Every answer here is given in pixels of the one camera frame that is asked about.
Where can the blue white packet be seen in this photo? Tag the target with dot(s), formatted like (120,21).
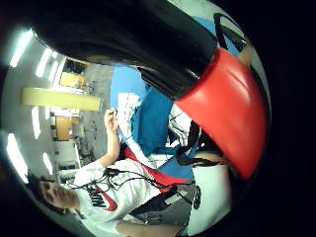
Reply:
(128,107)

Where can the red white cloth bag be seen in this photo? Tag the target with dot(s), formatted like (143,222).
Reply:
(158,176)

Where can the wooden door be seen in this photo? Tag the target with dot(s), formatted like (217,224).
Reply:
(62,127)

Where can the the person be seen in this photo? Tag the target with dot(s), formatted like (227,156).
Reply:
(131,194)

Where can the black chair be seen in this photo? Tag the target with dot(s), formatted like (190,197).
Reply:
(227,33)

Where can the blue table mat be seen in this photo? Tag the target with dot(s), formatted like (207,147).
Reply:
(125,82)

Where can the black bottle with red cap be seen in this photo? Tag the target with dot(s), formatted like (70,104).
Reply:
(227,105)

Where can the group of ceiling strip lamps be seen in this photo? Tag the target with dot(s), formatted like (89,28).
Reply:
(20,49)

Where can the yellow ceiling beam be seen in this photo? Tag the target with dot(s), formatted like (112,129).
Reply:
(61,98)

